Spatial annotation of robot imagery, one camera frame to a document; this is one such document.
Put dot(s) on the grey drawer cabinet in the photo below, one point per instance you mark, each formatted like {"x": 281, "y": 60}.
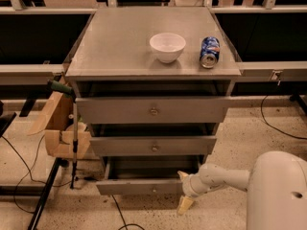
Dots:
{"x": 115, "y": 59}

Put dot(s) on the grey middle drawer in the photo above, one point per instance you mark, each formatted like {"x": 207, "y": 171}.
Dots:
{"x": 152, "y": 145}

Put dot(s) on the cardboard box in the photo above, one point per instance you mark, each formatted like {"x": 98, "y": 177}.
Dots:
{"x": 55, "y": 120}

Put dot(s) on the blue soda can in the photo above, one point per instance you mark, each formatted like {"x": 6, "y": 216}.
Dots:
{"x": 210, "y": 52}

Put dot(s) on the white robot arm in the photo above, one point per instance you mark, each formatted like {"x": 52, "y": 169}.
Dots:
{"x": 276, "y": 189}

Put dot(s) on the grey drawer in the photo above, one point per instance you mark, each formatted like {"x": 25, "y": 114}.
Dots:
{"x": 152, "y": 145}
{"x": 153, "y": 110}
{"x": 146, "y": 175}

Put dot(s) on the black table leg frame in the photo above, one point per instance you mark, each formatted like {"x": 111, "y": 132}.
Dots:
{"x": 40, "y": 192}

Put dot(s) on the green handled grabber stick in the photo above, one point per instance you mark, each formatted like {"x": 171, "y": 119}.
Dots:
{"x": 74, "y": 128}

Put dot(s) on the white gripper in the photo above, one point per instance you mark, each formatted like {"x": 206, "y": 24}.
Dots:
{"x": 188, "y": 186}

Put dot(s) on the white bowl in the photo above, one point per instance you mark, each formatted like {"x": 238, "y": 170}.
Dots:
{"x": 167, "y": 47}

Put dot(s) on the grey bottom drawer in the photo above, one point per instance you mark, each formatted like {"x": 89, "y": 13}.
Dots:
{"x": 146, "y": 175}

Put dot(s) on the grey top drawer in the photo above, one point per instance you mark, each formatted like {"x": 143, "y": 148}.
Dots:
{"x": 153, "y": 110}

